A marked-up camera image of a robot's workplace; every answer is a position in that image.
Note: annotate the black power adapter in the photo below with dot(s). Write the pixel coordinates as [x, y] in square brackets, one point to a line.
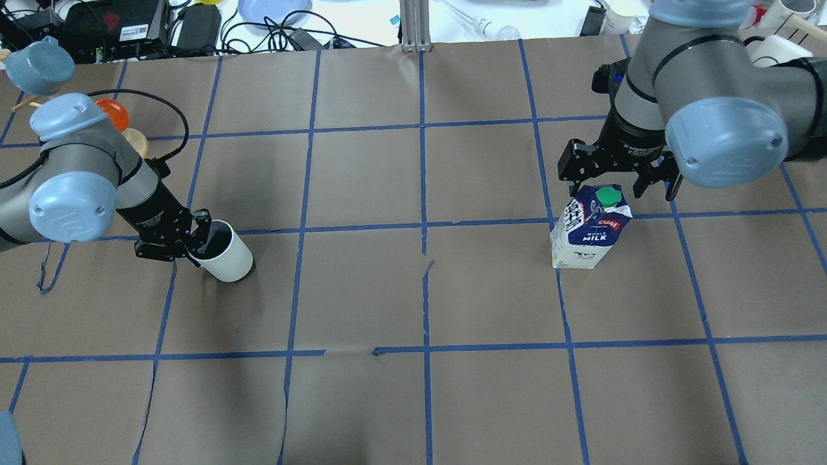
[593, 21]

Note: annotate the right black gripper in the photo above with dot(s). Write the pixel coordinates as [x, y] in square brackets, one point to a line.
[634, 143]

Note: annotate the wooden rack handle rod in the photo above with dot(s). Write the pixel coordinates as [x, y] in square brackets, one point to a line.
[793, 19]

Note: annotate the black electronics box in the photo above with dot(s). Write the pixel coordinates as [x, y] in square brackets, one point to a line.
[103, 31]

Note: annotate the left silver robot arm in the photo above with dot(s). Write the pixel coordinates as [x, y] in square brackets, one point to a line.
[87, 171]

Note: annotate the cream and lilac cup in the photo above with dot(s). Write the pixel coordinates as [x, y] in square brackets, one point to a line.
[619, 16]

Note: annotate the light blue plate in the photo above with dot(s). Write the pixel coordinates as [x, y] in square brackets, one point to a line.
[254, 11]

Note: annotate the white mug with grey inside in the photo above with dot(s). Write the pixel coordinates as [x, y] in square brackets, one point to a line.
[222, 253]

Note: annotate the blue white milk carton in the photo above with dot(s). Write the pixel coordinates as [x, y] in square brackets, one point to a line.
[589, 226]

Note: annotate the white mug on rack rear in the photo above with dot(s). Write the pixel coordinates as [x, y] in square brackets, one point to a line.
[775, 50]

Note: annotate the aluminium frame post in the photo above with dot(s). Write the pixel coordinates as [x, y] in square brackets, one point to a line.
[414, 32]

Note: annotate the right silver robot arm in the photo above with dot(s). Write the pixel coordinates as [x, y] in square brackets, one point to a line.
[691, 105]

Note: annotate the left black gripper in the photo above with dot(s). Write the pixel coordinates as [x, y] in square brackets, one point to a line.
[154, 223]

